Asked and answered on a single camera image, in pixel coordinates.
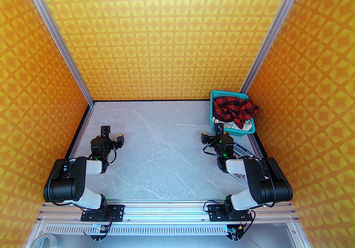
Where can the aluminium frame post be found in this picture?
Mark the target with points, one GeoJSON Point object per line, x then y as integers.
{"type": "Point", "coordinates": [273, 30]}
{"type": "Point", "coordinates": [54, 30]}

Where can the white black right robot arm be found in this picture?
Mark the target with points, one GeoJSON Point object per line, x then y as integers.
{"type": "Point", "coordinates": [266, 183]}

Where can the teal plastic laundry basket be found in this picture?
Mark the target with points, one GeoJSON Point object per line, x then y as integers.
{"type": "Point", "coordinates": [222, 95]}

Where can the beige shorts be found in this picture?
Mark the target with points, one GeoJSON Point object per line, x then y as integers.
{"type": "Point", "coordinates": [230, 125]}

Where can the aluminium left frame post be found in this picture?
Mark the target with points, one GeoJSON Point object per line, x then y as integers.
{"type": "Point", "coordinates": [54, 30]}

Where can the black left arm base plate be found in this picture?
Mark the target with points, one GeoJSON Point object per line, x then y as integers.
{"type": "Point", "coordinates": [118, 211]}

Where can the aluminium right frame post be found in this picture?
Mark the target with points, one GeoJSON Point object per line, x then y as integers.
{"type": "Point", "coordinates": [273, 30]}

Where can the red black plaid shirt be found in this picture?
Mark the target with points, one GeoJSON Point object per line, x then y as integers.
{"type": "Point", "coordinates": [235, 108]}

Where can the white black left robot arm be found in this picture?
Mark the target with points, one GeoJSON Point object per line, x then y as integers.
{"type": "Point", "coordinates": [69, 183]}

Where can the aluminium left table side rail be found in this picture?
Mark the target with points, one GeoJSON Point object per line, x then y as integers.
{"type": "Point", "coordinates": [75, 141]}

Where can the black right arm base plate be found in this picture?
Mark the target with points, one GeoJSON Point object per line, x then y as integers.
{"type": "Point", "coordinates": [213, 211]}

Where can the aluminium front mounting rail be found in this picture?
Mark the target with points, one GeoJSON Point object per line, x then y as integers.
{"type": "Point", "coordinates": [166, 209]}

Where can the clear tape roll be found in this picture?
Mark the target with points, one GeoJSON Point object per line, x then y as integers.
{"type": "Point", "coordinates": [41, 237]}

